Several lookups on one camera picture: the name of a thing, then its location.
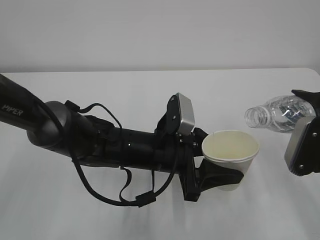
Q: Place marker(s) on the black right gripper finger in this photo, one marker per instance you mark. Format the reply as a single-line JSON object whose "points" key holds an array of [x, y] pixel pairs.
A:
{"points": [[311, 97]]}

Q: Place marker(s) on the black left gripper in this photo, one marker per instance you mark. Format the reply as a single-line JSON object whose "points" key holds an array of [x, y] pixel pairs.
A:
{"points": [[175, 155]]}

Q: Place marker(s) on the white paper cup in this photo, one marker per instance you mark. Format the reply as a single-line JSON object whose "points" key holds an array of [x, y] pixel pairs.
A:
{"points": [[232, 149]]}

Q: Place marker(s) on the clear green-label water bottle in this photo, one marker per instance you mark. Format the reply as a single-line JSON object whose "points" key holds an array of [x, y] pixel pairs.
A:
{"points": [[279, 114]]}

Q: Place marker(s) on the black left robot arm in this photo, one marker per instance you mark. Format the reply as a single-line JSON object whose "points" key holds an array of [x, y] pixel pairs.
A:
{"points": [[69, 130]]}

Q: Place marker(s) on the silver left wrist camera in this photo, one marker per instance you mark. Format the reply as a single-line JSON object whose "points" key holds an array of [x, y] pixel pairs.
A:
{"points": [[179, 116]]}

